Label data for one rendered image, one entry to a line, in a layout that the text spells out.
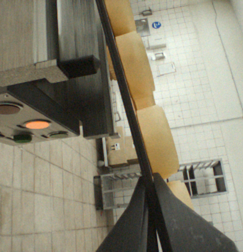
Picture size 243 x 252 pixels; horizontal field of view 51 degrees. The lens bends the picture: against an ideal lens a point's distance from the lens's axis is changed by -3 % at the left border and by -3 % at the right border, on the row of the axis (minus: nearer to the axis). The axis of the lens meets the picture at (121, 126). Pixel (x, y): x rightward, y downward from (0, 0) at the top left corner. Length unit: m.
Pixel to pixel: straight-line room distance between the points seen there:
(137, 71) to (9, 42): 0.12
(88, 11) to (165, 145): 0.48
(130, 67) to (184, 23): 5.63
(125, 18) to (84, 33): 0.38
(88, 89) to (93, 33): 0.13
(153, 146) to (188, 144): 4.38
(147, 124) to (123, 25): 0.08
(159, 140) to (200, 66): 5.05
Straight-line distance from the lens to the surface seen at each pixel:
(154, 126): 0.16
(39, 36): 0.23
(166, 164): 0.17
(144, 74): 0.18
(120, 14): 0.21
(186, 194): 0.17
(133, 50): 0.18
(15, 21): 0.26
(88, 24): 0.59
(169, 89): 4.92
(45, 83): 0.37
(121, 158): 4.07
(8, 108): 0.31
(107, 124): 0.49
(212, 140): 4.61
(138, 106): 0.24
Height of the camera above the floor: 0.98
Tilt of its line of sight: 7 degrees down
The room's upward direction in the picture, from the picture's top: 81 degrees clockwise
